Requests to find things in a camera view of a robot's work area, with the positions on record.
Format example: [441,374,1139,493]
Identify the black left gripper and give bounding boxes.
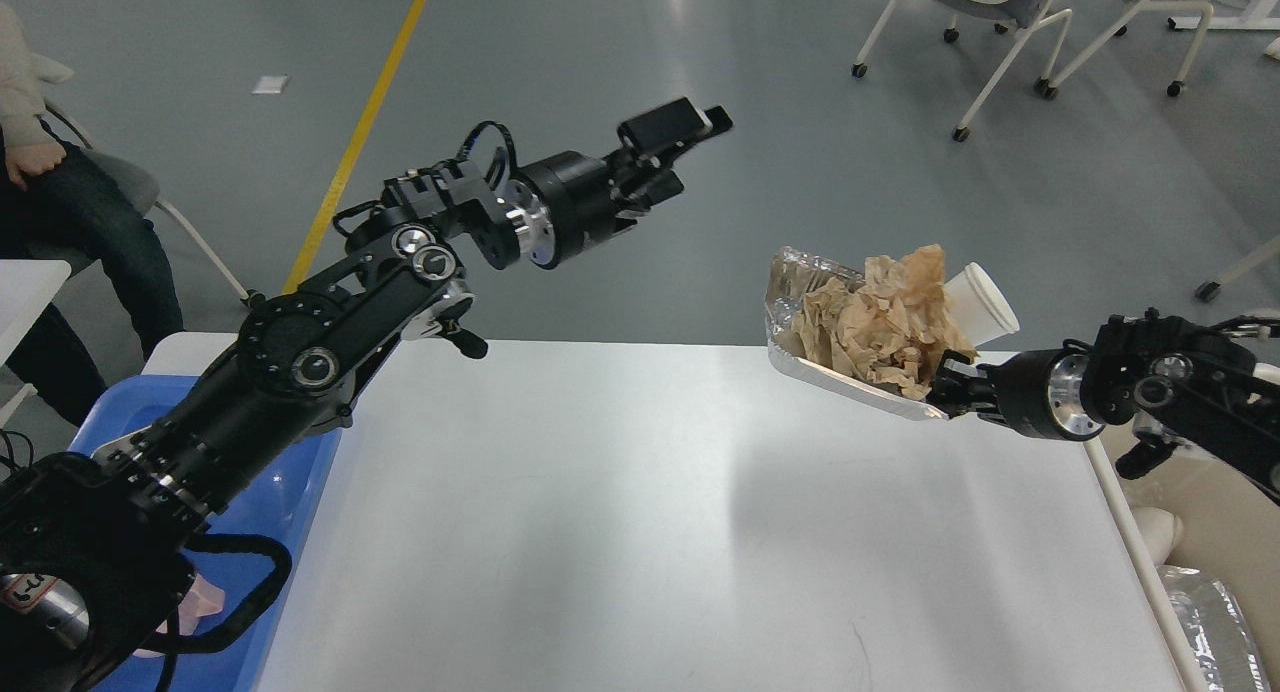
[506,98,733,271]

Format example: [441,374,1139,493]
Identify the person in beige sweater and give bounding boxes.
[1,5,186,426]

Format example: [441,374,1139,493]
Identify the white chair top right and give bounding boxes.
[850,0,1073,142]

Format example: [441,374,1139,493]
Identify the aluminium foil tray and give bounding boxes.
[763,246,948,422]

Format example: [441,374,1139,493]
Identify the white chair leg right edge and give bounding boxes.
[1193,235,1280,303]

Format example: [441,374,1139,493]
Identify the pink mug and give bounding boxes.
[175,573,227,636]

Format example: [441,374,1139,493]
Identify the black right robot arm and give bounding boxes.
[925,310,1279,501]

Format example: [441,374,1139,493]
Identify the grey office chair left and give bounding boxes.
[28,98,266,308]

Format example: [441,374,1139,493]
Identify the blue plastic tray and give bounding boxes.
[69,376,340,691]

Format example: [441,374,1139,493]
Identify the cream paper cup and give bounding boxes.
[943,262,1021,347]

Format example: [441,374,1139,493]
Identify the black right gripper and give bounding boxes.
[925,349,1103,443]

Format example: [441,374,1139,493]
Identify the beige plastic bin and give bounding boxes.
[1117,446,1279,689]

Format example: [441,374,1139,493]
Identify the person's hand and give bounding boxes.
[4,141,67,191]

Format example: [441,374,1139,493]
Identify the white side table left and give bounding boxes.
[1,258,72,368]

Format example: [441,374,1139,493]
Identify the brown paper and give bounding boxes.
[764,244,977,400]

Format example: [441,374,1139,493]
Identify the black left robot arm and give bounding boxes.
[1,98,733,691]

